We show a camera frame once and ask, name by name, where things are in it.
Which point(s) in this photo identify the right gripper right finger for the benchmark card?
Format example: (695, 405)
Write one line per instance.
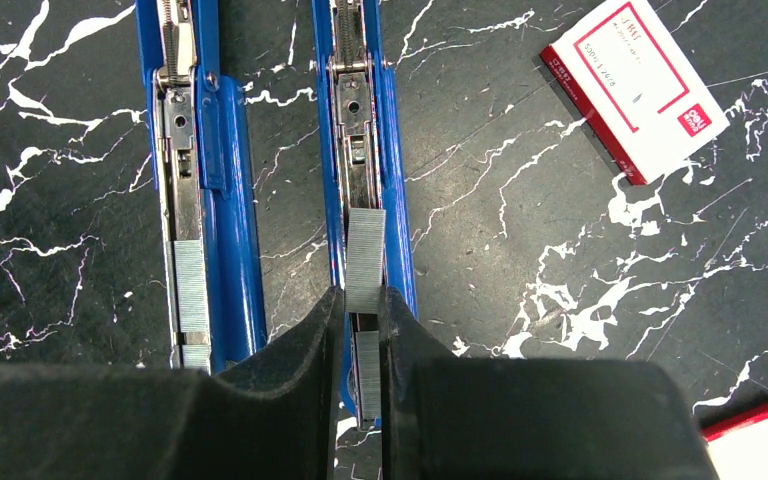
(450, 417)

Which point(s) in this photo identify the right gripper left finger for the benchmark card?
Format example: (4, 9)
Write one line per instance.
(271, 416)

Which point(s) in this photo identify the grey staple strip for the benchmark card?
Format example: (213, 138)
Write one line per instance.
(369, 375)
(364, 259)
(191, 291)

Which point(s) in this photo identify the staple box tray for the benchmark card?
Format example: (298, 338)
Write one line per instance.
(738, 446)

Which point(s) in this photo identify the small red staple box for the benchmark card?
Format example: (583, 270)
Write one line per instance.
(625, 73)

